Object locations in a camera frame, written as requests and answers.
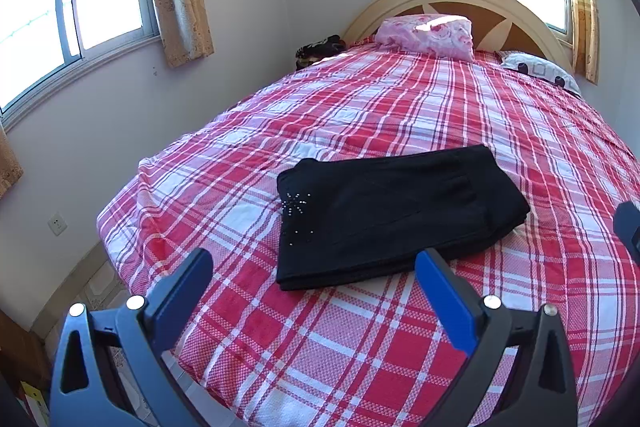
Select black pants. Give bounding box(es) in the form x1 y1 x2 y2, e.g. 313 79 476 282
276 145 530 291

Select brown wooden furniture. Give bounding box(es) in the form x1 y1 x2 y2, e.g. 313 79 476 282
0 311 52 391

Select white pillow with black dots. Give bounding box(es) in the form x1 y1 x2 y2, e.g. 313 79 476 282
498 51 582 98

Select beige curtain far left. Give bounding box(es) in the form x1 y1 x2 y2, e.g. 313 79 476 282
0 126 24 197

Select beige wooden headboard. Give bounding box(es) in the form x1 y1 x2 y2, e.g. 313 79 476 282
343 0 574 72

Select pink floral pillow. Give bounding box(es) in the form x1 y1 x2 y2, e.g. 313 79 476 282
374 13 474 62

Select black item beside bed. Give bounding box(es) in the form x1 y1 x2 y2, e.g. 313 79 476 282
295 35 347 70

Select white wall socket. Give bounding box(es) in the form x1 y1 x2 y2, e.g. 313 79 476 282
48 212 67 236

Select side window with frame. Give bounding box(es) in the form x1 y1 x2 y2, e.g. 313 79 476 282
1 0 158 128

